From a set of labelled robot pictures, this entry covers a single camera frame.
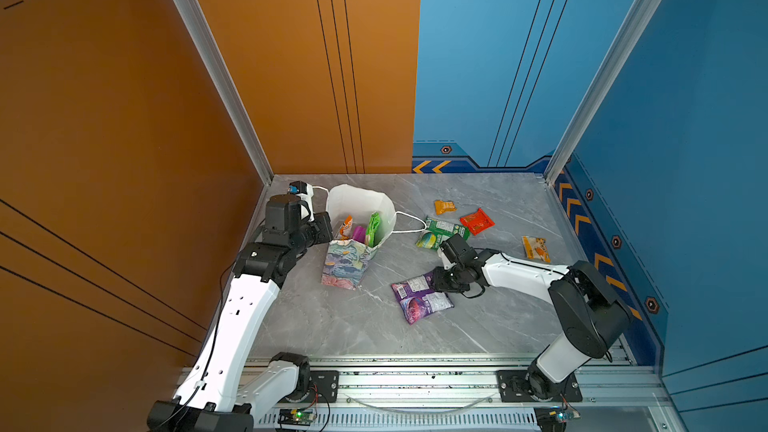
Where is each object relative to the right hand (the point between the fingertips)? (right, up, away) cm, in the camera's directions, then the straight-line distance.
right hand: (432, 286), depth 90 cm
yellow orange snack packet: (+35, +11, +7) cm, 37 cm away
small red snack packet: (+18, +19, +15) cm, 30 cm away
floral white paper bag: (-24, +10, -12) cm, 29 cm away
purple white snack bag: (-4, -2, -5) cm, 7 cm away
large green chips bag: (-18, +19, -7) cm, 27 cm away
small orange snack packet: (+6, +24, +19) cm, 31 cm away
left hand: (-28, +22, -16) cm, 39 cm away
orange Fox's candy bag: (-26, +17, -3) cm, 31 cm away
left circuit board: (-35, -26, -19) cm, 47 cm away
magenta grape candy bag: (-21, +16, -3) cm, 27 cm away
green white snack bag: (+3, +16, +11) cm, 19 cm away
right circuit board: (+27, -26, -19) cm, 42 cm away
